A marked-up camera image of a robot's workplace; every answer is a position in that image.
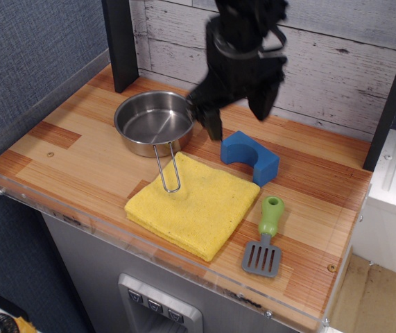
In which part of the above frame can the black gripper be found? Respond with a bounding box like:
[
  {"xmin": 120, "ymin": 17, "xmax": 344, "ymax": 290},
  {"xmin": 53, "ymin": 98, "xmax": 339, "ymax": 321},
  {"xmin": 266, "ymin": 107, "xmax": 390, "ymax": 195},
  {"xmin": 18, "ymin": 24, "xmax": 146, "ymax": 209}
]
[{"xmin": 187, "ymin": 45, "xmax": 287, "ymax": 141}]

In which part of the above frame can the blue arch block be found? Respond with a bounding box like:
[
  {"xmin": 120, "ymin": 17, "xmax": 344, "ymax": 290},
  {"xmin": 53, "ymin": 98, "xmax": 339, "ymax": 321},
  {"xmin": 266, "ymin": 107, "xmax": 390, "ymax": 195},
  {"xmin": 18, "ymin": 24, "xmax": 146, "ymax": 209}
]
[{"xmin": 221, "ymin": 131, "xmax": 280, "ymax": 187}]

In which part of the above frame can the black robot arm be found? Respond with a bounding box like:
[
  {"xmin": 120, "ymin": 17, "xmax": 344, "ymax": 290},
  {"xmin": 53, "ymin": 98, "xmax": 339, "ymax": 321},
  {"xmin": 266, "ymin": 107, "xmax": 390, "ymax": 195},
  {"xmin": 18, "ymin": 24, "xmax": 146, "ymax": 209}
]
[{"xmin": 187, "ymin": 1, "xmax": 288, "ymax": 141}]

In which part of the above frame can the yellow folded cloth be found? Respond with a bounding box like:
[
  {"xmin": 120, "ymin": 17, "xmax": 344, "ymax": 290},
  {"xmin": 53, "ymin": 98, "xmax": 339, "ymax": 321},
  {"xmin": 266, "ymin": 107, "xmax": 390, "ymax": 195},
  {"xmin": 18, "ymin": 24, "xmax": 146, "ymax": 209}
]
[{"xmin": 124, "ymin": 152, "xmax": 260, "ymax": 262}]

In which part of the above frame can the yellow cloth scrap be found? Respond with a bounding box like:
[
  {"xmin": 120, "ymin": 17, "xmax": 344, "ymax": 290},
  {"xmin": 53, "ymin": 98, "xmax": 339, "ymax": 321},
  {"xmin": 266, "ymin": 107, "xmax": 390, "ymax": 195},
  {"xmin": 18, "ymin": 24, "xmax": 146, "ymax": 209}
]
[{"xmin": 14, "ymin": 317, "xmax": 38, "ymax": 333}]

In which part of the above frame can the clear acrylic guard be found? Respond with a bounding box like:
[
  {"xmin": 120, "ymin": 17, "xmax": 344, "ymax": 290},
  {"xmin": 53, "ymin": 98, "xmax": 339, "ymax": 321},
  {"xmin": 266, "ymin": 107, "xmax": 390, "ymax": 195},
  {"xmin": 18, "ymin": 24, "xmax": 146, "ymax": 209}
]
[{"xmin": 0, "ymin": 51, "xmax": 370, "ymax": 332}]

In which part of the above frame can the white ridged side cabinet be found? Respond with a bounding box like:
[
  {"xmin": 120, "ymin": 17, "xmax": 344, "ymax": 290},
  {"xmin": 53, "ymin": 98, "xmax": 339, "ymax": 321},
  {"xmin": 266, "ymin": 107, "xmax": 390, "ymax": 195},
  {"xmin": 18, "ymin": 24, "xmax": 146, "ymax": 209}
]
[{"xmin": 352, "ymin": 130, "xmax": 396, "ymax": 272}]

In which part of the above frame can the silver dispenser panel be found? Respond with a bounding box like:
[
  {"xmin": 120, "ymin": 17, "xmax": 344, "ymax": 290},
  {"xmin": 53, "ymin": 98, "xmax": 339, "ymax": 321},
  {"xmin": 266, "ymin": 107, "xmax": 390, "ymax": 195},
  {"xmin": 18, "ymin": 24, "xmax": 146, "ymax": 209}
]
[{"xmin": 118, "ymin": 273, "xmax": 204, "ymax": 332}]

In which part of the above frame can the steel pot with wire handle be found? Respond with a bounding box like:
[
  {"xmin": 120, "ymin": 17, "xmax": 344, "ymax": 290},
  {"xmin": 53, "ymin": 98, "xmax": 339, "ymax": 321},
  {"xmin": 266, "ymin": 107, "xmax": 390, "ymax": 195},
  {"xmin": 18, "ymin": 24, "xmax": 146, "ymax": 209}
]
[{"xmin": 114, "ymin": 91, "xmax": 195, "ymax": 194}]

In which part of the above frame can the green handled grey spatula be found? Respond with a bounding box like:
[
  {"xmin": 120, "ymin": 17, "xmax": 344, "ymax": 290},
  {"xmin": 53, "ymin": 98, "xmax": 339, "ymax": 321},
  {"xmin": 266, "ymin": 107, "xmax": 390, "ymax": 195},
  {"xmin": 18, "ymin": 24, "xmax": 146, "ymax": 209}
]
[{"xmin": 241, "ymin": 196, "xmax": 284, "ymax": 278}]

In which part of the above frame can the black right post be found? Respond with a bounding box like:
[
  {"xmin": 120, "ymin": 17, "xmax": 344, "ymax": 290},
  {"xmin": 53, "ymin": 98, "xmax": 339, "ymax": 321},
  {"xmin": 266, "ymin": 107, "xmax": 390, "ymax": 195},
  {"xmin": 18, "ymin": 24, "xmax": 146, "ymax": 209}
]
[{"xmin": 363, "ymin": 74, "xmax": 396, "ymax": 171}]

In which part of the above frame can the black post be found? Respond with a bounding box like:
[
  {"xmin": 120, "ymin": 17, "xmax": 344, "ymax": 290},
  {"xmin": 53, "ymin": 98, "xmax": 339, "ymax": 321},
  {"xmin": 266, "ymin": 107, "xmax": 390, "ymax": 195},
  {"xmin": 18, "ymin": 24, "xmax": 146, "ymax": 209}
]
[
  {"xmin": 101, "ymin": 0, "xmax": 139, "ymax": 93},
  {"xmin": 363, "ymin": 74, "xmax": 396, "ymax": 171}
]

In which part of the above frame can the black left post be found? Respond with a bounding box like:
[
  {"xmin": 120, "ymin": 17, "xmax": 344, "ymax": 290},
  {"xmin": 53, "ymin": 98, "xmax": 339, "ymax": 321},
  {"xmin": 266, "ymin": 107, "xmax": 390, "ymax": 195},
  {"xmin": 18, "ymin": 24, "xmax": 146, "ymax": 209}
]
[{"xmin": 101, "ymin": 0, "xmax": 139, "ymax": 93}]

